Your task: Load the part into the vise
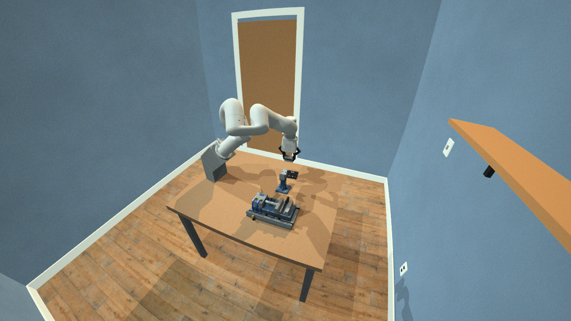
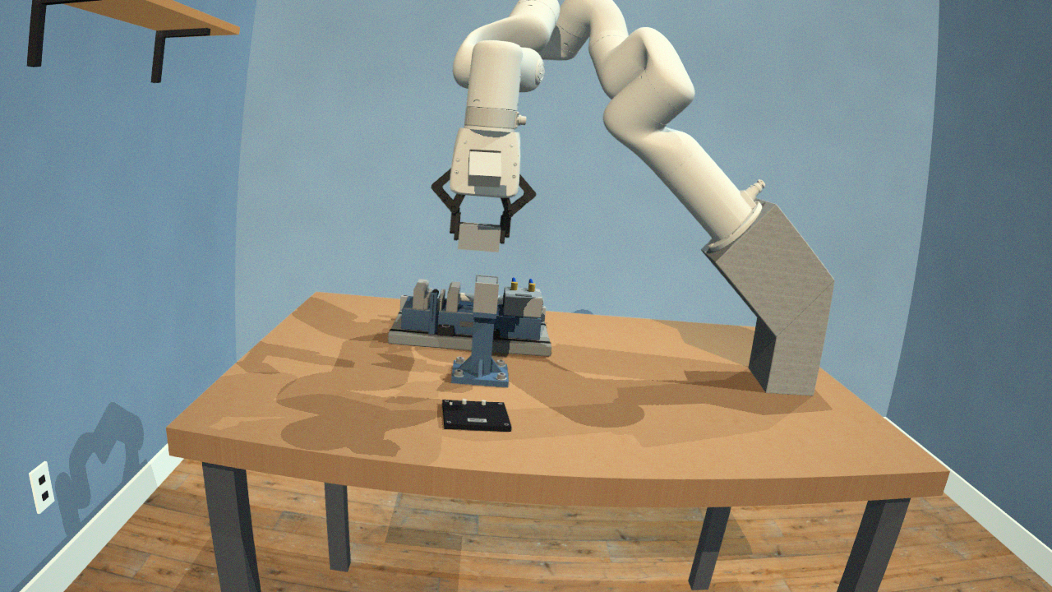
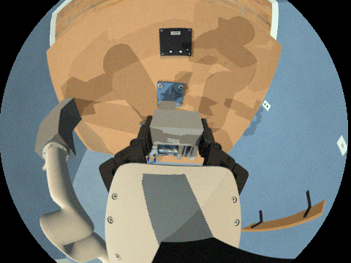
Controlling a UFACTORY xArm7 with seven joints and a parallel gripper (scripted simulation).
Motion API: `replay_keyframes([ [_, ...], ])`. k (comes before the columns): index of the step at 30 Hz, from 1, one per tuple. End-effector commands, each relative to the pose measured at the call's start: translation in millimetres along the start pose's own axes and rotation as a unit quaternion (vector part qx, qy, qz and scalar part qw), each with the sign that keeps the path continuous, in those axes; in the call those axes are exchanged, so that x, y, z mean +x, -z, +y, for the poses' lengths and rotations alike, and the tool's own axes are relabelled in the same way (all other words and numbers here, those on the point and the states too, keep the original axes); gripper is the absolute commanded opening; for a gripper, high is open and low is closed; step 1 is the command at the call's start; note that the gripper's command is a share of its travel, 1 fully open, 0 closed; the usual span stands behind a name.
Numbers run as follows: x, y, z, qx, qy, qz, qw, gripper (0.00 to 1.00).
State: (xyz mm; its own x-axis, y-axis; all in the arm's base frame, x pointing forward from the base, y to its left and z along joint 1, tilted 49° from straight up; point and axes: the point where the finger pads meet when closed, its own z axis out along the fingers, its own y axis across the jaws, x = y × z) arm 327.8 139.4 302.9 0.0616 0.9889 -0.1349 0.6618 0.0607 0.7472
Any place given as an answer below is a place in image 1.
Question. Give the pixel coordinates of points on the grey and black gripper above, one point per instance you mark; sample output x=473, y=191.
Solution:
x=289, y=145

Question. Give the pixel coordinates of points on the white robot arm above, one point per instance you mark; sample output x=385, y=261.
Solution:
x=261, y=119

